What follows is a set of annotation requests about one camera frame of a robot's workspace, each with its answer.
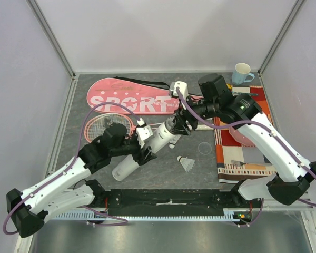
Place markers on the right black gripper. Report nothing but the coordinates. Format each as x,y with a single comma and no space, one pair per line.
186,120

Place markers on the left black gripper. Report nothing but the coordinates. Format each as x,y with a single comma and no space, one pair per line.
140,157

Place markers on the white shuttlecock tube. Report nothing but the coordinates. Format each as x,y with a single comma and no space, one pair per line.
160,138

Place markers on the white shuttlecock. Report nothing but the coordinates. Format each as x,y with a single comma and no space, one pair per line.
186,163
173,142
170,123

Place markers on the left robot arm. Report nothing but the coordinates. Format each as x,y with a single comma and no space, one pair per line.
32,208

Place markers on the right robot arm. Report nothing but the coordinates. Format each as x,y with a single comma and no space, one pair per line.
294,173

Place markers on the pink badminton racket upper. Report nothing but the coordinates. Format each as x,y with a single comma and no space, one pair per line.
97,125

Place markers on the clear tube lid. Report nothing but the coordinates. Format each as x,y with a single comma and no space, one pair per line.
204,148

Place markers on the pink racket bag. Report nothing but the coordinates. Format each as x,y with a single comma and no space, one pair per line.
139,98

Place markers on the pink dotted plate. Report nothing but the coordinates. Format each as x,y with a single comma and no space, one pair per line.
240,138

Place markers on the orange patchwork cloth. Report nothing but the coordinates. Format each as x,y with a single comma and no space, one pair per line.
236,162

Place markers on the light blue mug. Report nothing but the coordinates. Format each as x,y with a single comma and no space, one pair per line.
242,74

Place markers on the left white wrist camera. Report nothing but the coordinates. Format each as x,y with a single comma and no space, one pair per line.
143,131

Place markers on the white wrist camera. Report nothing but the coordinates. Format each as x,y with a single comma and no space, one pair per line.
178,89
143,131

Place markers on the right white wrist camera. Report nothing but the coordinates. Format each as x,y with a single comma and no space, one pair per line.
178,89

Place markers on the white cable duct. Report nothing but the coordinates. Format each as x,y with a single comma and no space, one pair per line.
86,215

